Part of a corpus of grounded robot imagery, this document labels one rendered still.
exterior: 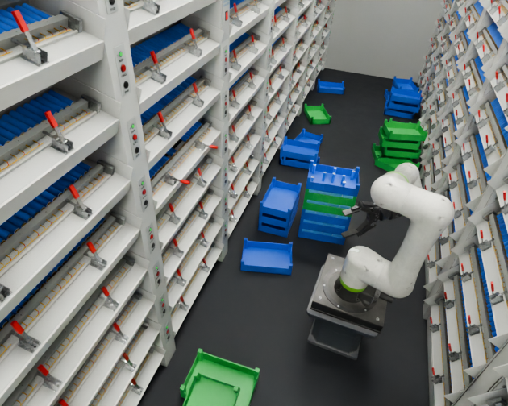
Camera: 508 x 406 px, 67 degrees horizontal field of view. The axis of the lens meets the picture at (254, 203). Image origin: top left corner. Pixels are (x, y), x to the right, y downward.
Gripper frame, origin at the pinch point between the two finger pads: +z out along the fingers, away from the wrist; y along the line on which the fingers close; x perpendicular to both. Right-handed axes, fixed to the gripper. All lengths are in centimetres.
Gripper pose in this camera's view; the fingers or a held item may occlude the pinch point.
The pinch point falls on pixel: (345, 224)
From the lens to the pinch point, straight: 174.5
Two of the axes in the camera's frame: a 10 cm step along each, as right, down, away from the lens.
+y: -1.1, -7.5, -6.5
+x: 3.1, 5.9, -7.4
